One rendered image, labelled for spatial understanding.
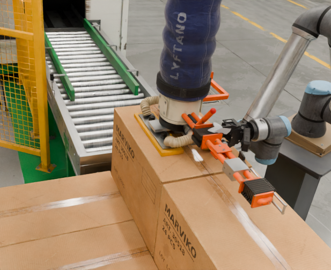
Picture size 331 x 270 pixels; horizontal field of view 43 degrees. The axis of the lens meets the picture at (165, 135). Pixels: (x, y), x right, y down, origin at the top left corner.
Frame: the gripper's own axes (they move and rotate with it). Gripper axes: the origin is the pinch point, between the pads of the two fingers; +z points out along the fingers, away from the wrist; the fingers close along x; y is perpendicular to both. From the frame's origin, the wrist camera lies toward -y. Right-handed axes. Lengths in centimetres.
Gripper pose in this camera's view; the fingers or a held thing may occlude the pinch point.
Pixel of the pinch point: (210, 139)
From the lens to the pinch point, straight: 162.8
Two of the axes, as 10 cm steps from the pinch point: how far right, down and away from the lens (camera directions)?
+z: -9.2, 1.2, -3.7
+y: -3.8, -5.1, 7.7
